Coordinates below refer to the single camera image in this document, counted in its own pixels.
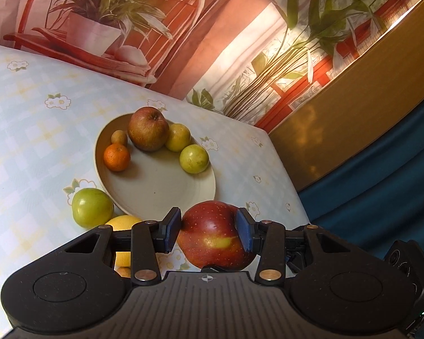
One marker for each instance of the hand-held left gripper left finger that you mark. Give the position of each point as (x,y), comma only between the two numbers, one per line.
(173,229)

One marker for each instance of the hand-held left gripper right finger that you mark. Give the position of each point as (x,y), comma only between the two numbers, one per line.
(245,233)

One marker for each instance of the red apple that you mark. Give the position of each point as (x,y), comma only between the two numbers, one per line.
(212,233)

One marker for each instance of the cream round plate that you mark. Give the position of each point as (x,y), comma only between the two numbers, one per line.
(155,187)

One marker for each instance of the large yellow orange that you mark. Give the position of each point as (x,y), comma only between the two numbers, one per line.
(122,223)

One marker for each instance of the small brown longan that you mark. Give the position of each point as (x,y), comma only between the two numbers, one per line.
(123,272)
(119,137)

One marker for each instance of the green-yellow round citrus fruit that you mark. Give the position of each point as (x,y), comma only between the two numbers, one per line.
(194,159)

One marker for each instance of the orange mandarin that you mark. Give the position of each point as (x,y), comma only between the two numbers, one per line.
(116,157)

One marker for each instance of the yellow round citrus fruit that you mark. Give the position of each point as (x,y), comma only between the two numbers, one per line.
(180,137)

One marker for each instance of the brown russet apple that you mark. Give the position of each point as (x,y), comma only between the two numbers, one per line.
(148,130)

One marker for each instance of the dark blue curtain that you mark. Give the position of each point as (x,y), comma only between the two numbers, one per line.
(374,190)

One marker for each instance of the green apple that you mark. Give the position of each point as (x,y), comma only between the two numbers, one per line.
(92,206)

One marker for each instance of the yellow-brown wooden board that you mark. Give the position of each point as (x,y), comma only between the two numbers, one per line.
(339,123)

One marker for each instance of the floral checked tablecloth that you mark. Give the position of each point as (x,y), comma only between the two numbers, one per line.
(39,148)

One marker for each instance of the printed plant backdrop cloth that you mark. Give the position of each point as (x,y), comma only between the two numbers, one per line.
(226,42)

